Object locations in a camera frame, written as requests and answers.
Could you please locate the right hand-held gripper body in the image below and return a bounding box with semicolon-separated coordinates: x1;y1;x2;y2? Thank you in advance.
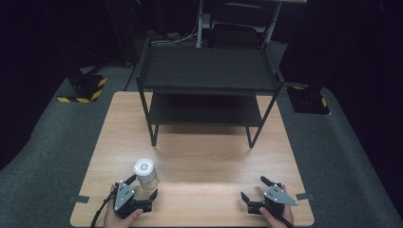
247;181;299;217

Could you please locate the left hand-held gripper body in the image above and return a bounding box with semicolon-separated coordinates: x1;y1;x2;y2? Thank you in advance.
112;180;154;219

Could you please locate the clear jar with white lid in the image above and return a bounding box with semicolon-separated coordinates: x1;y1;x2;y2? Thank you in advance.
132;158;160;191

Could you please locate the person's right hand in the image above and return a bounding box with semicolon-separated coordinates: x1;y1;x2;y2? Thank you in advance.
259;184;295;228

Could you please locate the person's left hand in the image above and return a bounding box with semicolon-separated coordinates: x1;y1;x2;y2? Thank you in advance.
102;184;144;228

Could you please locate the grey tape strip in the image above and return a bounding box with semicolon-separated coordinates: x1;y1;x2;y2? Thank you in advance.
296;191;315;201
67;195;90;204

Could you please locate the black yellow striped stand base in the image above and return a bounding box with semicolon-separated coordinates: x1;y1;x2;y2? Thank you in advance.
56;72;108;105
285;83;332;116

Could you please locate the black two-tier metal shelf rack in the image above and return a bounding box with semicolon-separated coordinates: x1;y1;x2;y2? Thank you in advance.
135;36;286;149

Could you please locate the black office chair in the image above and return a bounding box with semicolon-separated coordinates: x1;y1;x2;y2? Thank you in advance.
207;2;270;50

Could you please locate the black cable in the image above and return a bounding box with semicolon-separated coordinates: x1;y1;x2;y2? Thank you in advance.
271;208;295;228
89;191;116;228

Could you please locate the white cable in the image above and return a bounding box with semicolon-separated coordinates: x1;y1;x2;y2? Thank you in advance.
149;17;200;46

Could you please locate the white metal desk frame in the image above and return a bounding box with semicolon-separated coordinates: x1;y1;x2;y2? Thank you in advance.
195;0;308;50

